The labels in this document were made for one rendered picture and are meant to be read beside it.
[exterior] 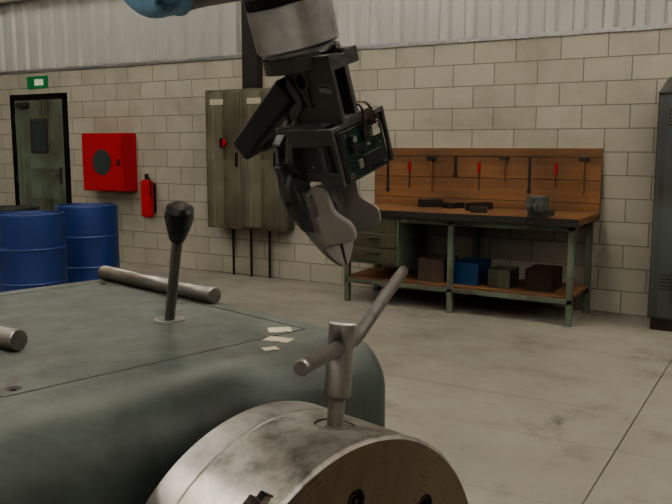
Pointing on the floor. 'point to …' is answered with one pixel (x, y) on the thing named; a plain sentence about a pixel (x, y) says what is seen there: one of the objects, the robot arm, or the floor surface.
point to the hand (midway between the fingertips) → (335, 251)
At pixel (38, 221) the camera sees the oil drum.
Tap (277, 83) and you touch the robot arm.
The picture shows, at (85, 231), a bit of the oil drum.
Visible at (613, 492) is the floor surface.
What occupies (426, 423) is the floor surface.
